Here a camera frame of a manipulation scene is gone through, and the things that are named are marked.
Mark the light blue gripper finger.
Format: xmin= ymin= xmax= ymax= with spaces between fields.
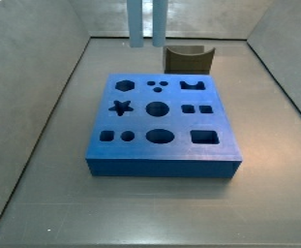
xmin=127 ymin=0 xmax=144 ymax=47
xmin=152 ymin=0 xmax=168 ymax=47

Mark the dark olive curved block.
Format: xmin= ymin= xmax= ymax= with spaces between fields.
xmin=163 ymin=46 xmax=216 ymax=75

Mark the blue shape-sorting block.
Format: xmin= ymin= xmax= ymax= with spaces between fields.
xmin=86 ymin=74 xmax=242 ymax=178

